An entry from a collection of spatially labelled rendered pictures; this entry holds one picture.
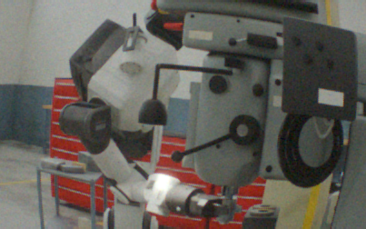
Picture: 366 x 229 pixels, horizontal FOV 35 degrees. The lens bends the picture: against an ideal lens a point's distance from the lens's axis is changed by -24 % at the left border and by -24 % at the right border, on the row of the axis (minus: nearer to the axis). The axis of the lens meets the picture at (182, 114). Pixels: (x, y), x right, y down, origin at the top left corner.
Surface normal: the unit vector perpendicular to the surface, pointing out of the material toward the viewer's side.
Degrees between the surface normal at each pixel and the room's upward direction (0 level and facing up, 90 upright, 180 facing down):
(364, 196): 90
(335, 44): 90
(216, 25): 90
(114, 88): 58
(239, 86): 90
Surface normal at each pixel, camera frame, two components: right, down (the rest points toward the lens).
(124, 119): 0.15, 0.82
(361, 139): -0.37, 0.01
